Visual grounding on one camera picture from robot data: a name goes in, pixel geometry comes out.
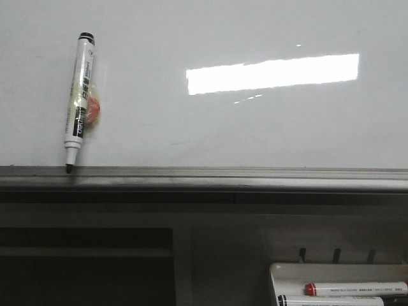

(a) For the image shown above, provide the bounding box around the red round magnet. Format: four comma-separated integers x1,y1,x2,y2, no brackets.
85,90,101,126

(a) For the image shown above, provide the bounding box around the white black-ink whiteboard marker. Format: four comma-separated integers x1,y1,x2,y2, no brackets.
64,32,95,174

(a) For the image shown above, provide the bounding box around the white whiteboard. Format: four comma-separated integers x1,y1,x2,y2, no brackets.
1,1,407,168

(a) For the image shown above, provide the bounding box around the white marker tray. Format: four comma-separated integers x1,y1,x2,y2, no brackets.
270,263,407,305

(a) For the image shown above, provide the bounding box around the black capped white marker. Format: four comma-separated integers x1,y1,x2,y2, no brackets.
278,295,384,306

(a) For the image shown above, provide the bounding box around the red capped white marker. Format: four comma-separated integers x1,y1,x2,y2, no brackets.
303,281,407,296

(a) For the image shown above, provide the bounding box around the grey whiteboard ledge rail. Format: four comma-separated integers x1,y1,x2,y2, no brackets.
1,166,407,194

